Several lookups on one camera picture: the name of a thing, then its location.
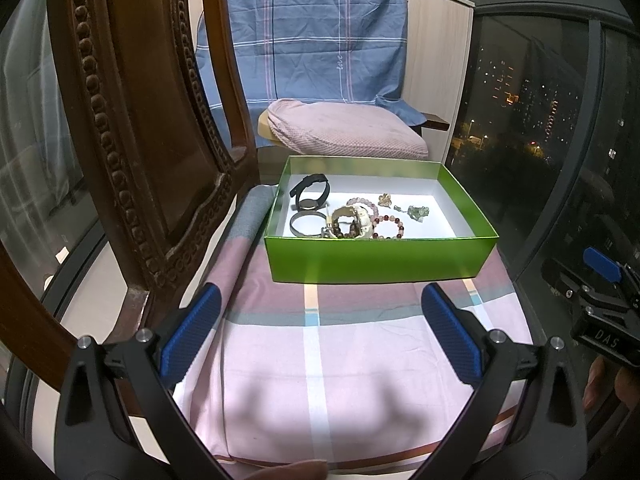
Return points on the green cardboard box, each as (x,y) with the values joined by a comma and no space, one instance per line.
(370,260)

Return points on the green crystal brooch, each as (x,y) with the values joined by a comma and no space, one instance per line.
(417,212)

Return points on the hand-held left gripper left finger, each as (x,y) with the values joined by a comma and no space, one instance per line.
(192,327)

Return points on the silver bangle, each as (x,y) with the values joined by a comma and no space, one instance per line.
(292,225)

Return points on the white wristwatch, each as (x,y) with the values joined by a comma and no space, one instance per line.
(357,217)

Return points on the black wristwatch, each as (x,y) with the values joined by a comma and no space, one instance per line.
(307,204)

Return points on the gold brooch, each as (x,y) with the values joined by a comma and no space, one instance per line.
(385,199)

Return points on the pink pillow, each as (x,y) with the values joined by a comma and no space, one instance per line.
(350,127)

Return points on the person's right hand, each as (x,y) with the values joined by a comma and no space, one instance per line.
(600,385)

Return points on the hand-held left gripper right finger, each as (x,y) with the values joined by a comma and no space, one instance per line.
(450,327)

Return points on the pink plaid bedsheet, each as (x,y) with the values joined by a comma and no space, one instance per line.
(350,360)

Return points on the large glass window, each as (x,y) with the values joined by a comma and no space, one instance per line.
(525,110)

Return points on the blue plaid sheet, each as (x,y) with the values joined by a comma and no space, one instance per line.
(310,40)

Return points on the carved wooden chair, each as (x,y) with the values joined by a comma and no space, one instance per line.
(140,160)

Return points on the dark wooden armchair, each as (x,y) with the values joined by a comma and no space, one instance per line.
(435,121)

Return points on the yellow cushion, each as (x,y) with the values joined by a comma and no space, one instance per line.
(264,127)

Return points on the person's left hand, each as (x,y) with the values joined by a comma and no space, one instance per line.
(280,471)

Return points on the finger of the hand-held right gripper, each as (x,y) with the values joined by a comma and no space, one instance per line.
(602,262)
(565,277)

